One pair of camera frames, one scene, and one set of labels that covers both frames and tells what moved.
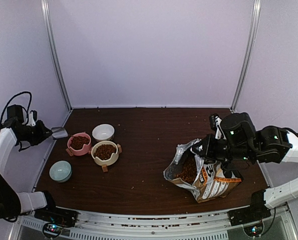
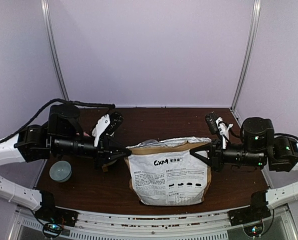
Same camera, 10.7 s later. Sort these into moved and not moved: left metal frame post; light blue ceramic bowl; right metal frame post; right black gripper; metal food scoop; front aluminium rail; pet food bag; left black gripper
Moved: metal food scoop; pet food bag; left black gripper; right black gripper
Not moved: left metal frame post; front aluminium rail; right metal frame post; light blue ceramic bowl
